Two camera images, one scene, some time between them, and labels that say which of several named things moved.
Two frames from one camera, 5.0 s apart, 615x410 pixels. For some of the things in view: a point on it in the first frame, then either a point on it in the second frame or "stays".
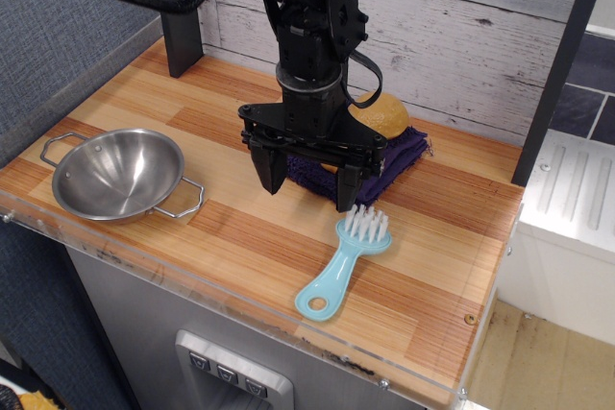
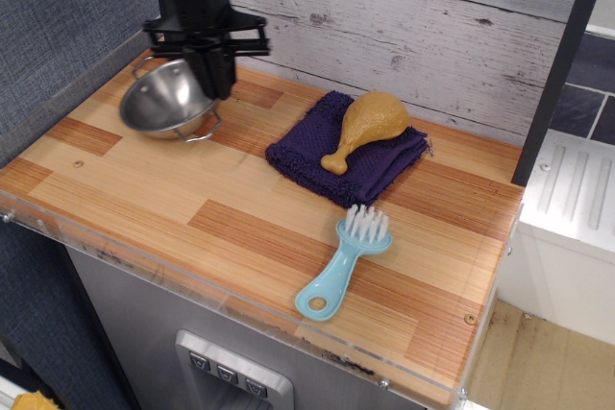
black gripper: (313, 119) → (199, 25)
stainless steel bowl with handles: (118, 175) → (165, 101)
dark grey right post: (574, 31) stays
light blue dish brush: (362, 229) stays
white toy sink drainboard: (557, 263) stays
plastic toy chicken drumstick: (385, 116) stays
